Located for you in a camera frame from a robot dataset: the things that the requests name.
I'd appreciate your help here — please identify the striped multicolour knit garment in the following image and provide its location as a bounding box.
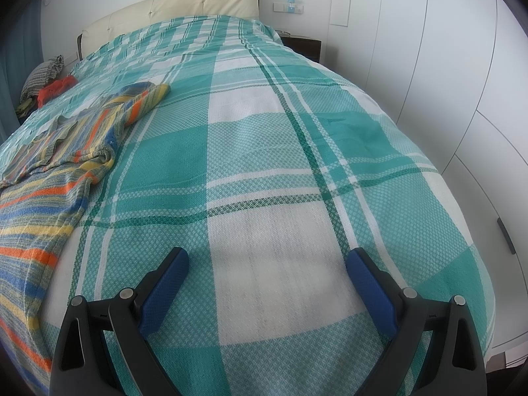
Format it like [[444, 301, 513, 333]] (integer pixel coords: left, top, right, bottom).
[[1, 82, 170, 394]]

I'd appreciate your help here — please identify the teal white plaid bedspread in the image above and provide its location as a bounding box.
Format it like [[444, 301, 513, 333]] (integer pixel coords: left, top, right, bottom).
[[1, 16, 496, 395]]

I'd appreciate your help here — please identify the orange red cloth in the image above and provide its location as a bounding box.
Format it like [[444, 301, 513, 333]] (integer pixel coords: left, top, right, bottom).
[[37, 75, 78, 108]]

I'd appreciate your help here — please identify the grey striped pillow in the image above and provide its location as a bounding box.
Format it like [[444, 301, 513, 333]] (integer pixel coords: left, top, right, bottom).
[[15, 54, 64, 118]]

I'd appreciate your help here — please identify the white wardrobe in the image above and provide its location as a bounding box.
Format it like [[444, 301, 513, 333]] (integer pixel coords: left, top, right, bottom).
[[326, 0, 527, 353]]

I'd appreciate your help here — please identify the blue curtain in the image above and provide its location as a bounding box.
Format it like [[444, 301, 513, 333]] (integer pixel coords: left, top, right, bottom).
[[1, 0, 43, 142]]

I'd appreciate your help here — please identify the dark wooden nightstand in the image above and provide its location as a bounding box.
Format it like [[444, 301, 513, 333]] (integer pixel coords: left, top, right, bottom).
[[278, 30, 321, 63]]

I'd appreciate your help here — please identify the cream padded headboard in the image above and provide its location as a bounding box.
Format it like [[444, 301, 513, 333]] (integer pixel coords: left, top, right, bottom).
[[77, 0, 259, 59]]

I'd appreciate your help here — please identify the white wall switch panel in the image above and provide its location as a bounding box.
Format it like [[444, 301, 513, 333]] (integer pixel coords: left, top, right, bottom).
[[273, 0, 304, 15]]

